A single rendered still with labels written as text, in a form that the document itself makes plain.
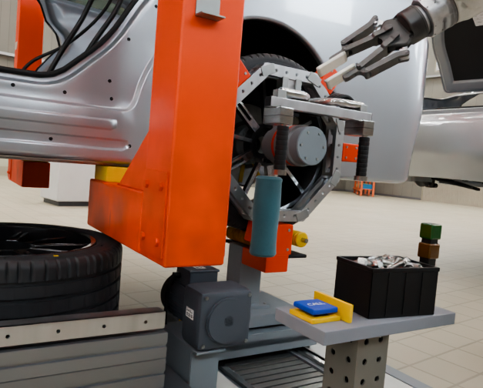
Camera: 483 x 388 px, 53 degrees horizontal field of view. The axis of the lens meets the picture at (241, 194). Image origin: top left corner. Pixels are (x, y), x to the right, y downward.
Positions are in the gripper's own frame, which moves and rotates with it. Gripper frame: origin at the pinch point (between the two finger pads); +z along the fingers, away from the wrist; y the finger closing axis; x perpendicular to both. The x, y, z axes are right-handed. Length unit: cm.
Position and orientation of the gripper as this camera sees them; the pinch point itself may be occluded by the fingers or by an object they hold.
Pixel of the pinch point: (336, 70)
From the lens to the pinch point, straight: 110.2
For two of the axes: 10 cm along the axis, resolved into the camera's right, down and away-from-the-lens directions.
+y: 4.0, 7.7, -5.0
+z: -8.6, 5.0, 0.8
